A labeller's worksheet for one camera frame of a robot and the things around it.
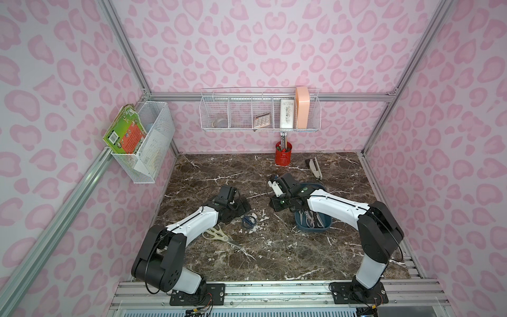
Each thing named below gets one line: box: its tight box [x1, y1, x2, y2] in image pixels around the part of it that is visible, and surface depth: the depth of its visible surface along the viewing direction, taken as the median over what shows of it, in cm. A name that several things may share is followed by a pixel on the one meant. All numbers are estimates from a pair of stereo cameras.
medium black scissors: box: [304, 210, 315, 229], surface depth 92 cm
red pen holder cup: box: [274, 140, 293, 167], surface depth 112 cm
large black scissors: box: [298, 209, 306, 227], surface depth 94 cm
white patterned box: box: [279, 99, 295, 129], surface depth 95 cm
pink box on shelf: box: [295, 85, 311, 129], surface depth 84 cm
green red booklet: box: [102, 103, 148, 154], surface depth 73 cm
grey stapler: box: [308, 156, 323, 181], surface depth 112 cm
